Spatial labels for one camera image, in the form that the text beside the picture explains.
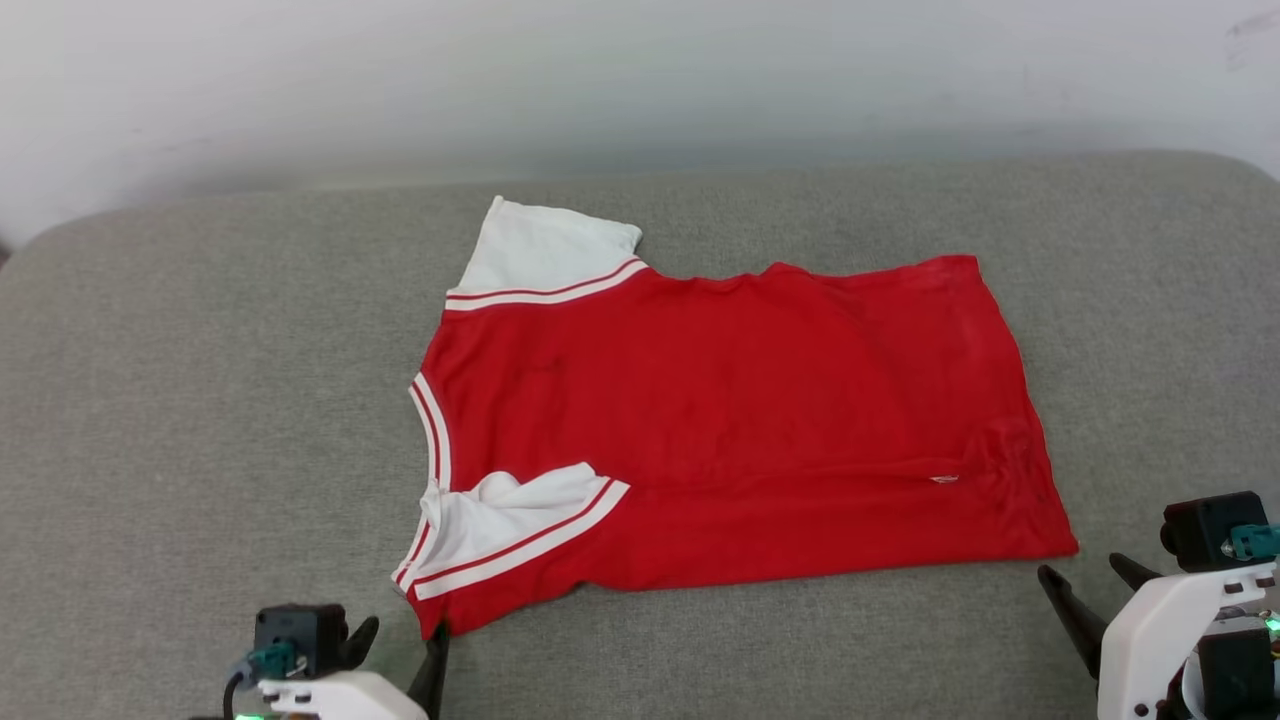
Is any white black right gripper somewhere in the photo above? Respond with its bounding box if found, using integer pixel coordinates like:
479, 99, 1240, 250
1037, 553, 1280, 720

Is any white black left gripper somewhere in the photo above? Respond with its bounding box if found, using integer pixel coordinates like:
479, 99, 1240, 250
235, 616, 452, 720

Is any red and white shirt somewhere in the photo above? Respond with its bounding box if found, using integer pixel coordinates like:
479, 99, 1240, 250
392, 195, 1080, 641

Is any grey fabric sofa cushion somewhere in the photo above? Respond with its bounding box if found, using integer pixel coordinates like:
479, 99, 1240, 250
0, 150, 1280, 720

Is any black cable with teal plug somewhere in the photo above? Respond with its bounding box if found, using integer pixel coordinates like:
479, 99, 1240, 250
1226, 524, 1280, 562
222, 643, 301, 720

